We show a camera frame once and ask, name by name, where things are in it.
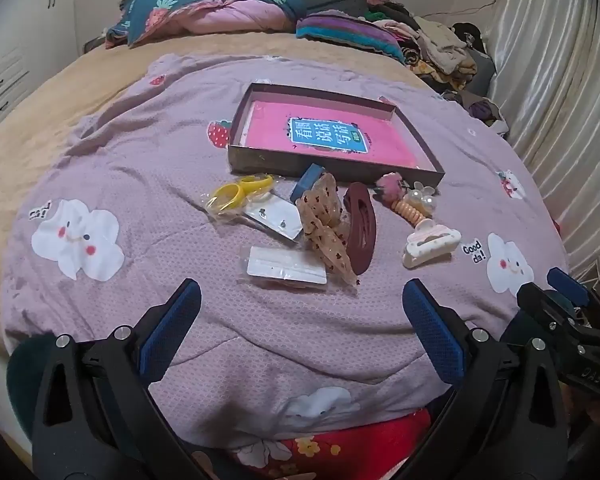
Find pile of clothes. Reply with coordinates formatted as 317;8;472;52
364;0;512;137

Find tan bedsheet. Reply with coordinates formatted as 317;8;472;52
0;29;443;361

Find pink pompom hair tie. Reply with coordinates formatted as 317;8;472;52
374;172;407;202

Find white curtain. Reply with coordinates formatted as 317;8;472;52
482;0;600;283

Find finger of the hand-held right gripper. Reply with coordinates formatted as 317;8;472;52
516;283;583;333
546;267;593;308

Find purple cloud print blanket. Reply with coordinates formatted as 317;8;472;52
0;52;570;443

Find cream claw hair clip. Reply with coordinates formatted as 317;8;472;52
401;219;462;269

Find striped folded blanket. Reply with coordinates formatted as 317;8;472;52
295;9;407;66

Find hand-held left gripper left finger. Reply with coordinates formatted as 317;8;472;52
30;277;203;480

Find white wardrobe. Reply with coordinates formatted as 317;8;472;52
0;0;88;138

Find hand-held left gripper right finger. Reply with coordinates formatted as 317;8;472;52
401;279;568;480

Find teal strawberry print quilt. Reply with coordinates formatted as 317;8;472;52
105;0;309;50

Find earring card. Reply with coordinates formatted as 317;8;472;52
242;191;304;244

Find shallow brown cardboard box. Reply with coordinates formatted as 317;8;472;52
226;82;446;188

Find yellow rings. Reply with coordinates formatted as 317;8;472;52
205;174;277;221

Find sheer polka-dot bow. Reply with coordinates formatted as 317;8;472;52
295;172;361;288

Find clear packet with white card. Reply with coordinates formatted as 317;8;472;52
239;245;328;289

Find small blue box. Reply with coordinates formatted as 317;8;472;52
289;163;327;204

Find pink book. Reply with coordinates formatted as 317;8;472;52
244;100;433;171

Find maroon hair clip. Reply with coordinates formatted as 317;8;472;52
342;181;378;276

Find peach spiral hair tie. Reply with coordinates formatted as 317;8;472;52
391;195;434;227

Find red floral garment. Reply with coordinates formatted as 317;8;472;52
189;406;450;480

